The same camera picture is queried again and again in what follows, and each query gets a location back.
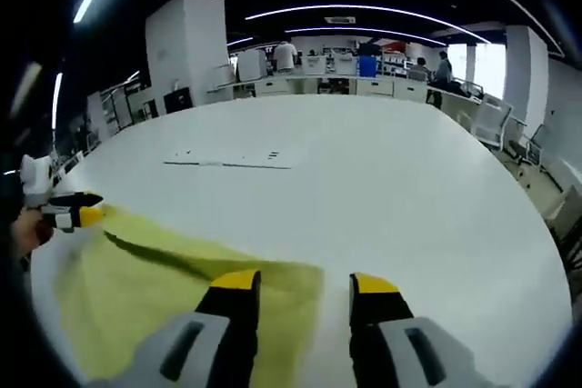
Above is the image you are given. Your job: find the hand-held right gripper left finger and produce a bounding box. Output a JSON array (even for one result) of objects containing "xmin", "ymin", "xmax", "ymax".
[{"xmin": 85, "ymin": 268, "xmax": 263, "ymax": 388}]

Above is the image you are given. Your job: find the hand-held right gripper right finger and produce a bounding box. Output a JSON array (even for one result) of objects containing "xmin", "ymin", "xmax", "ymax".
[{"xmin": 348, "ymin": 272, "xmax": 484, "ymax": 388}]

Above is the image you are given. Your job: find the yellow long-sleeved garment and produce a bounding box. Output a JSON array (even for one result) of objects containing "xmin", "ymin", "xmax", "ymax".
[{"xmin": 52, "ymin": 203, "xmax": 325, "ymax": 385}]

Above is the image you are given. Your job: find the person's left hand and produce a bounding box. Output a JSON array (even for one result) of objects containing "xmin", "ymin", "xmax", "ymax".
[{"xmin": 13, "ymin": 212, "xmax": 54, "ymax": 263}]

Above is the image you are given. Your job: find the black square box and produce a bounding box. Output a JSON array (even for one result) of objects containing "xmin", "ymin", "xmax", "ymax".
[{"xmin": 163, "ymin": 86, "xmax": 193, "ymax": 115}]

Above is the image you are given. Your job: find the white square pillar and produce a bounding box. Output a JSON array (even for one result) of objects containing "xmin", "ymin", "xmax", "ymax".
[{"xmin": 145, "ymin": 0, "xmax": 229, "ymax": 111}]

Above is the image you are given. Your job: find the grey office chair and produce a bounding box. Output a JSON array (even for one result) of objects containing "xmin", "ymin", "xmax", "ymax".
[{"xmin": 508, "ymin": 123, "xmax": 547, "ymax": 167}]

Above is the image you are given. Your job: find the white office chair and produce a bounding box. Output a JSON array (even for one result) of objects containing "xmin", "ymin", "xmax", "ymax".
[{"xmin": 469, "ymin": 93, "xmax": 515, "ymax": 152}]

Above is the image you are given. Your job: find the long white counter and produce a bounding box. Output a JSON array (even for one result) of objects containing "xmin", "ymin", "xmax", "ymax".
[{"xmin": 212, "ymin": 70, "xmax": 484, "ymax": 105}]

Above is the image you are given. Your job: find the blue box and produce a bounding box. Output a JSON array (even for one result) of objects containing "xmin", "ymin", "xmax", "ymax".
[{"xmin": 358, "ymin": 55, "xmax": 379, "ymax": 79}]

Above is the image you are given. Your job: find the long ceiling light strip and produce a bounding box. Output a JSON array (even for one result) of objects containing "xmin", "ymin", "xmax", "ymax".
[
  {"xmin": 285, "ymin": 25, "xmax": 447, "ymax": 47},
  {"xmin": 245, "ymin": 5, "xmax": 491, "ymax": 45}
]

